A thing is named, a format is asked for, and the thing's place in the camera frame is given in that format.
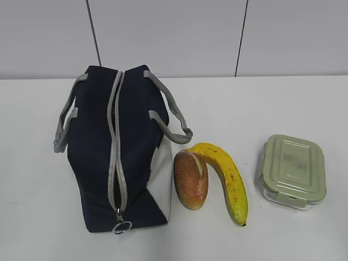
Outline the navy blue lunch bag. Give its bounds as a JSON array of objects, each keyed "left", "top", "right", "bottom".
[{"left": 53, "top": 65, "right": 193, "bottom": 234}]

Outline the brown bread roll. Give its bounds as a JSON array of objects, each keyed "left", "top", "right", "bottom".
[{"left": 173, "top": 150, "right": 208, "bottom": 210}]

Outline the yellow banana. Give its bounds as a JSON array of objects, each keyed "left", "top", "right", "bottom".
[{"left": 186, "top": 142, "right": 248, "bottom": 227}]

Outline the green lidded glass container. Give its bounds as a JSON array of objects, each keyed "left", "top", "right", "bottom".
[{"left": 259, "top": 134, "right": 327, "bottom": 210}]

